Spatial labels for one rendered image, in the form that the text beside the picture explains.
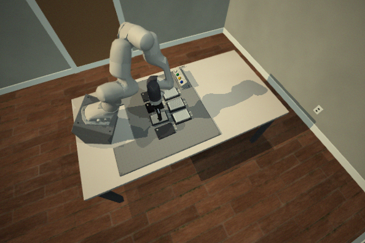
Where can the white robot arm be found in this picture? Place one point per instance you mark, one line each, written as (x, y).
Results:
(111, 93)

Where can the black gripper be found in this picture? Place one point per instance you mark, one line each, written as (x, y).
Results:
(157, 110)

